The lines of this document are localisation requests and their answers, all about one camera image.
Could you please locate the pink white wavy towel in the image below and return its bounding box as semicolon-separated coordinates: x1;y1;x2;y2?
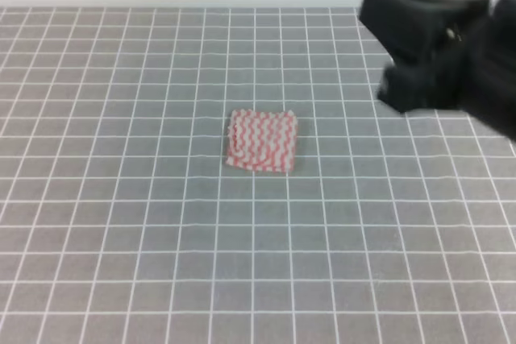
226;109;298;173

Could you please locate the grey checked tablecloth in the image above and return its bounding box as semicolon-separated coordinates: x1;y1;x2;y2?
1;7;515;343

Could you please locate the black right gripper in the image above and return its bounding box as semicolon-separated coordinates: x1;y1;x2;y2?
377;0;515;139

